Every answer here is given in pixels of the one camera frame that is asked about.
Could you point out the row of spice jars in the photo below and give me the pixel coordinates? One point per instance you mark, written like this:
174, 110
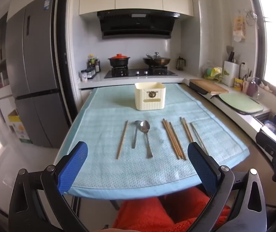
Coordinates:
88, 75

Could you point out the clear plastic bag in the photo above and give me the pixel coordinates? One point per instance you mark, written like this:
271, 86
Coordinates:
212, 71

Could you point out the black wok with glass lid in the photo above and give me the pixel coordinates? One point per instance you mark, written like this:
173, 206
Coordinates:
156, 61

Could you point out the yellow wall hanging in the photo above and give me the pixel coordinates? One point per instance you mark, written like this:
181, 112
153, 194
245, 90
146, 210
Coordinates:
239, 27

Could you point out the yellow cardboard box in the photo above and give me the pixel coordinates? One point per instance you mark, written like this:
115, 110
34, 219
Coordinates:
19, 128

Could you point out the wooden cutting board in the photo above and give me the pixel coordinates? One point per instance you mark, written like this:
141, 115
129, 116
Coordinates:
209, 85

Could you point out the pale green cutting board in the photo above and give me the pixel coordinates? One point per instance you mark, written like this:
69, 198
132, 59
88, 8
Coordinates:
240, 102

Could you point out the steel sink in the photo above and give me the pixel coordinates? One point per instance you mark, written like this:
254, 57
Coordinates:
263, 118

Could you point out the light blue woven table cloth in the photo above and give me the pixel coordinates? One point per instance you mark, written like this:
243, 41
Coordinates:
104, 149

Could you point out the purple cup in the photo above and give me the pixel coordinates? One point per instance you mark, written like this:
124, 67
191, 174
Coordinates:
252, 89

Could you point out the dark french press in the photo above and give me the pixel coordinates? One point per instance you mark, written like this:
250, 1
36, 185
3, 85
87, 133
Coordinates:
181, 63

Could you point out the large steel spoon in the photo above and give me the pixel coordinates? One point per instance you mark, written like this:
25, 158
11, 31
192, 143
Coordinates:
145, 126

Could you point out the black gas stove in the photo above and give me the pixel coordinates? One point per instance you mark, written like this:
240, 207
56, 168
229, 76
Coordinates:
138, 73

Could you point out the white shelf unit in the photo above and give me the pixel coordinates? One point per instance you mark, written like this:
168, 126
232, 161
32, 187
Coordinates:
3, 96

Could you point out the orange fleece clothing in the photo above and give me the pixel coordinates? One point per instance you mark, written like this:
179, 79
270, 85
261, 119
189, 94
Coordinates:
147, 215

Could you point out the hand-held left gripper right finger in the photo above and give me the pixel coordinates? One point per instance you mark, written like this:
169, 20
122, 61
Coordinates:
202, 166

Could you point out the brown wooden chopstick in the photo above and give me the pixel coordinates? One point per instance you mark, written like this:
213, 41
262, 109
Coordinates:
170, 140
122, 139
188, 130
185, 130
175, 140

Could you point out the white knife holder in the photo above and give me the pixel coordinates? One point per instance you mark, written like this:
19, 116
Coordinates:
230, 76

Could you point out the grey refrigerator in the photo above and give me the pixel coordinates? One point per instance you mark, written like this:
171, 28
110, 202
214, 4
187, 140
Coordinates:
36, 65

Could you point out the black range hood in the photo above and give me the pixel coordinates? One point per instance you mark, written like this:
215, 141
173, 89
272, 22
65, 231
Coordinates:
138, 25

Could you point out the black clay pot orange lid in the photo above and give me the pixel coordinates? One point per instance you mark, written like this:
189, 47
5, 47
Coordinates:
118, 61

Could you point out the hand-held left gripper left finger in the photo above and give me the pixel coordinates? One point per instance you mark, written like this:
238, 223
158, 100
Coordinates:
72, 166

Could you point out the cream ribbed utensil holder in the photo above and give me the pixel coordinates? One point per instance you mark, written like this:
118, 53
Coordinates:
150, 96

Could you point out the small steel spoon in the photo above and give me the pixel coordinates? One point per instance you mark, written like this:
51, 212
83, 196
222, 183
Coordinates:
136, 123

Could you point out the yellow snack packet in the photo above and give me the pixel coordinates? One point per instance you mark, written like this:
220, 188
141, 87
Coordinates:
238, 83

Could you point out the dark sauce bottle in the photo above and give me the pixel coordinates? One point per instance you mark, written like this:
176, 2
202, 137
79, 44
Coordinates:
97, 65

